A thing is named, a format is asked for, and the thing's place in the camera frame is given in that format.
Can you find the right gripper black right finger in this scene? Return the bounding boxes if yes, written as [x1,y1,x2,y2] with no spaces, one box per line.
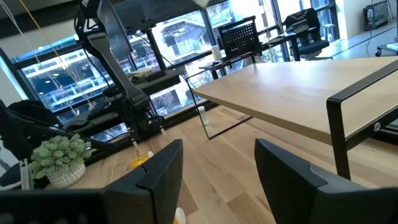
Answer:
[254,138,340,224]

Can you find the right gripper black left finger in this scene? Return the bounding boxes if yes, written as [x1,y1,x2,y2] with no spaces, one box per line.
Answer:
[104,139,184,224]

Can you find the yellow medicine bottle white cap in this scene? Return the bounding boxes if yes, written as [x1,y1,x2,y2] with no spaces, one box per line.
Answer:
[130,151,155,169]

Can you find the teal medicine bottle white cap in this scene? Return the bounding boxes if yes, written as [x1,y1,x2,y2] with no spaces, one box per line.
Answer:
[198,106,210,127]

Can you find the green succulent in white pot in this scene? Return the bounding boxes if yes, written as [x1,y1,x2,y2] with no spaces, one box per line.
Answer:
[28,134,93,189]

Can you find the silver aluminium extrusion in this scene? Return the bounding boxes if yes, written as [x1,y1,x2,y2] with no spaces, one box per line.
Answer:
[19,158,34,190]

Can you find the white paper roll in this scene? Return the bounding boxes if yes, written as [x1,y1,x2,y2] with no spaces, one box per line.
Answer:
[211,45,222,62]

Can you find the black padded office chair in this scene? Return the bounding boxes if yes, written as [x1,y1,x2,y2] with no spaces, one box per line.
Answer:
[282,7,331,60]

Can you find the black perforated office chair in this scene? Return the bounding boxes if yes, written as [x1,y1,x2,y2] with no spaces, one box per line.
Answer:
[218,16,262,65]

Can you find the wooden shelf black metal frame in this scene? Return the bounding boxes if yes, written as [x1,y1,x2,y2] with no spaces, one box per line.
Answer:
[185,57,398,180]

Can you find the window wall black frames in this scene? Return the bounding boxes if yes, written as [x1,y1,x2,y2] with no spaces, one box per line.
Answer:
[0,0,340,144]

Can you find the yellow power cord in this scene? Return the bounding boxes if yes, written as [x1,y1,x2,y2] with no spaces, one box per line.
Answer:
[18,0,95,107]

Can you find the pale hanging cord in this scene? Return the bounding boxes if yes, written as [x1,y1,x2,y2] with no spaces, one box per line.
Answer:
[0,0,78,116]

